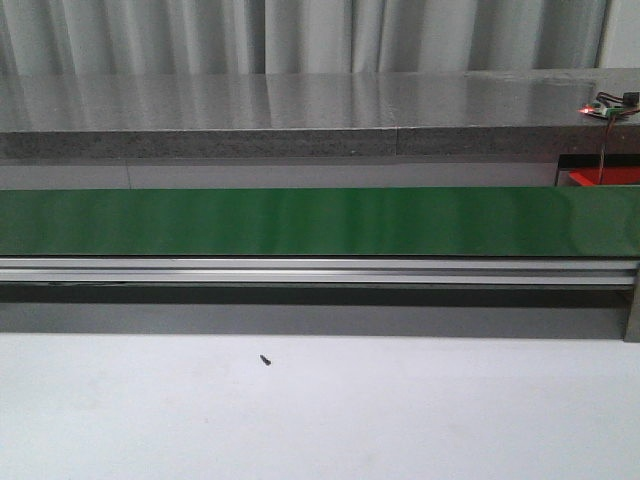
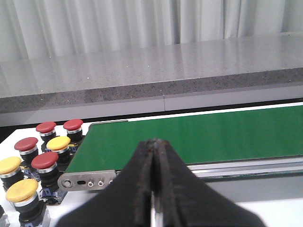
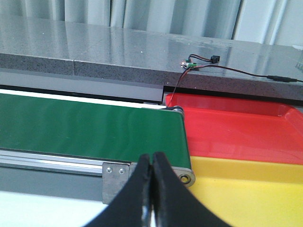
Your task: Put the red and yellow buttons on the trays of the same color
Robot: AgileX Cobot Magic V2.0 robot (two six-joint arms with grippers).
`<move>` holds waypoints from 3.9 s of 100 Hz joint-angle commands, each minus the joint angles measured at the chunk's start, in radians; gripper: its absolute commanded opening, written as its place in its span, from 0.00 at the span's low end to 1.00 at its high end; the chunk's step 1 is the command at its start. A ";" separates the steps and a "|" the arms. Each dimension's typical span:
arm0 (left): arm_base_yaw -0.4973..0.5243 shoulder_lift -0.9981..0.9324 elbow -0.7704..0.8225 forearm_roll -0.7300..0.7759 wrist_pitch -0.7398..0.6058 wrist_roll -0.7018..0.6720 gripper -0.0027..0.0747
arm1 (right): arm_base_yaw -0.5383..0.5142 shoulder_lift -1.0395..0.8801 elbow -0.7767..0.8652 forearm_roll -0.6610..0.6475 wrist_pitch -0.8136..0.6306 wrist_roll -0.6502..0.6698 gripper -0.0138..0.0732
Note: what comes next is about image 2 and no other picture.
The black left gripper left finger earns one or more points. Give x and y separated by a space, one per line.
126 202

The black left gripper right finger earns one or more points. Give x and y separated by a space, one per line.
187 201

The yellow mushroom push button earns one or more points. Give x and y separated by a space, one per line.
32 210
60 145
10 171

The red mushroom push button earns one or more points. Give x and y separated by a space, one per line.
74 129
48 170
27 148
47 132

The green conveyor belt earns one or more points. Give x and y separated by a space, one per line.
251 134

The grey stone counter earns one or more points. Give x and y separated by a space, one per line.
155 79

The white curtain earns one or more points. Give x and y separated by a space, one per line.
31 29

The aluminium conveyor frame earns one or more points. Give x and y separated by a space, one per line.
98 180

